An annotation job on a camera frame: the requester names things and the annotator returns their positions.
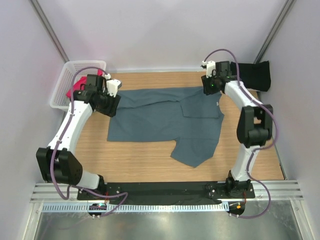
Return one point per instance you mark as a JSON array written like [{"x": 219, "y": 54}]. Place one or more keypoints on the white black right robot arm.
[{"x": 254, "y": 129}]

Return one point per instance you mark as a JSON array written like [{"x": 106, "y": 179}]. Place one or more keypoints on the folded black t-shirt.
[{"x": 255, "y": 76}]

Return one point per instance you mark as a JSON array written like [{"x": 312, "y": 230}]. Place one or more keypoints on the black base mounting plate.
[{"x": 178, "y": 193}]

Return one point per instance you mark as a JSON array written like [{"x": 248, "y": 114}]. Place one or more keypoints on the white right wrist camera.
[{"x": 210, "y": 67}]

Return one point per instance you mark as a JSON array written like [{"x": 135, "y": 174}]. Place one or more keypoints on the pink t-shirt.
[{"x": 80, "y": 85}]

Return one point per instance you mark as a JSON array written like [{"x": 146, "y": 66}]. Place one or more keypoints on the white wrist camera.
[
  {"x": 112, "y": 87},
  {"x": 210, "y": 67}
]

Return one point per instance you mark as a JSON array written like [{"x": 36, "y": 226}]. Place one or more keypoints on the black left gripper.
[{"x": 111, "y": 111}]

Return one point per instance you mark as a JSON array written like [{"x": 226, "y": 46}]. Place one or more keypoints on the white slotted cable duct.
[{"x": 91, "y": 207}]

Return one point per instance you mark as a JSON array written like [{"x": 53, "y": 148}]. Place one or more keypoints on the teal blue t-shirt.
[{"x": 181, "y": 114}]

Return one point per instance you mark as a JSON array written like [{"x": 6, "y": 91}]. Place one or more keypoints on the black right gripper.
[{"x": 207, "y": 91}]

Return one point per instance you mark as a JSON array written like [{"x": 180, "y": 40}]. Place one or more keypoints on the aluminium frame rail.
[{"x": 279, "y": 190}]

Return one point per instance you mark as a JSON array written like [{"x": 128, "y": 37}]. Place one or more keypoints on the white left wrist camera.
[{"x": 112, "y": 87}]

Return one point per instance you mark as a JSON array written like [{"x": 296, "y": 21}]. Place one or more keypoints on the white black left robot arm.
[{"x": 57, "y": 162}]

